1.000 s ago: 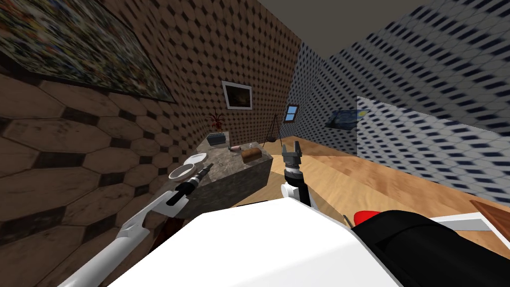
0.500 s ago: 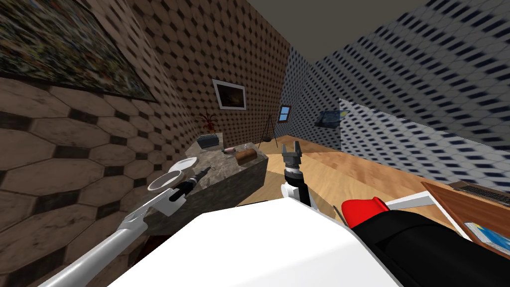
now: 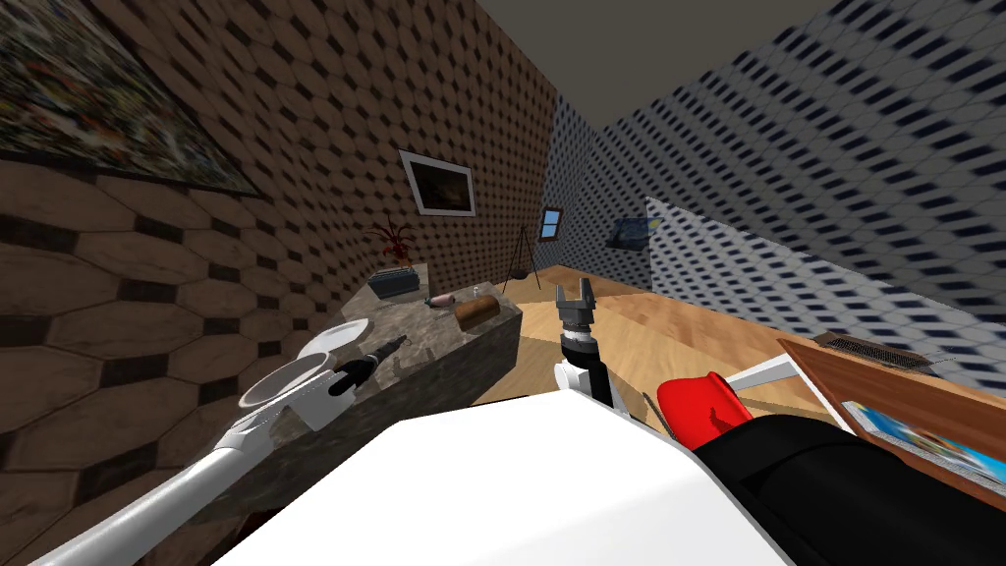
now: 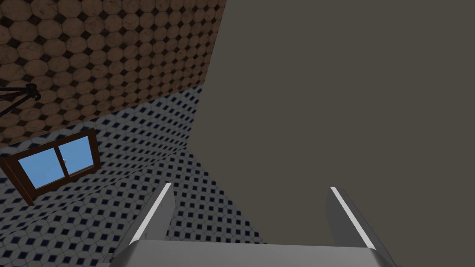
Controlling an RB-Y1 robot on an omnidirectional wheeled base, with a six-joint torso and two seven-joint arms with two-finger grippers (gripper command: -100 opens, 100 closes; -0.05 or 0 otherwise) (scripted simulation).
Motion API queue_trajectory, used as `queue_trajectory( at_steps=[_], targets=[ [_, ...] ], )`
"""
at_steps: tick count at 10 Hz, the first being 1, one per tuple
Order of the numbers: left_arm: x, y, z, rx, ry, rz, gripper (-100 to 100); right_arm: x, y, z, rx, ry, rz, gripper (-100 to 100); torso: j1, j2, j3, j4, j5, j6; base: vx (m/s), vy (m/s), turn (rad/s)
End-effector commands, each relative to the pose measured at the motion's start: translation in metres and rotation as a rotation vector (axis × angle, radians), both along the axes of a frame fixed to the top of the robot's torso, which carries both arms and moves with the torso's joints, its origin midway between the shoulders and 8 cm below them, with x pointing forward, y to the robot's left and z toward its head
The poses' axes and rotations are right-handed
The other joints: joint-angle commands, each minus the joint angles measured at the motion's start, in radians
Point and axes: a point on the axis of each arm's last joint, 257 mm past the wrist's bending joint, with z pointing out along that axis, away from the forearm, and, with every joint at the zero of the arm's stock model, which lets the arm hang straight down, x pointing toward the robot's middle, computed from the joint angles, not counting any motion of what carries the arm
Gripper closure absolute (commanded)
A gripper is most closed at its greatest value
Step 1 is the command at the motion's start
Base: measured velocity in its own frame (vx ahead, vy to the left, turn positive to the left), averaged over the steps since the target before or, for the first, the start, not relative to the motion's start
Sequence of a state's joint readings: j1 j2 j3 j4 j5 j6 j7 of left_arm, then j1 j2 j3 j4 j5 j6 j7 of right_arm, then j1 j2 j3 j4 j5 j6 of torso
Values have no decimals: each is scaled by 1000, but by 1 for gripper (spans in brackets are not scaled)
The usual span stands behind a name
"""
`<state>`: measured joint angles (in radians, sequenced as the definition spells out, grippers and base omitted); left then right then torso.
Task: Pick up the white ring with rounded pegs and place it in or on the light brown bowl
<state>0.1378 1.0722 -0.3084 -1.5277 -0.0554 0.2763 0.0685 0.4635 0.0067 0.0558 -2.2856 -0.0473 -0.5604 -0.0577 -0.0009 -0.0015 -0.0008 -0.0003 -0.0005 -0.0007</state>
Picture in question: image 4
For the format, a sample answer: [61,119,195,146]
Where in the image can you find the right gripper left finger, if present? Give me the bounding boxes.
[128,182,176,246]

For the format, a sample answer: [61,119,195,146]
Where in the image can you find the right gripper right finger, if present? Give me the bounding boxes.
[325,186,377,250]

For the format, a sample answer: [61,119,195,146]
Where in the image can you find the brown framed window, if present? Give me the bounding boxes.
[0,127,102,206]

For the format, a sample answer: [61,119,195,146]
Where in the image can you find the black ceiling lamp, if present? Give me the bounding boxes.
[0,83,42,116]

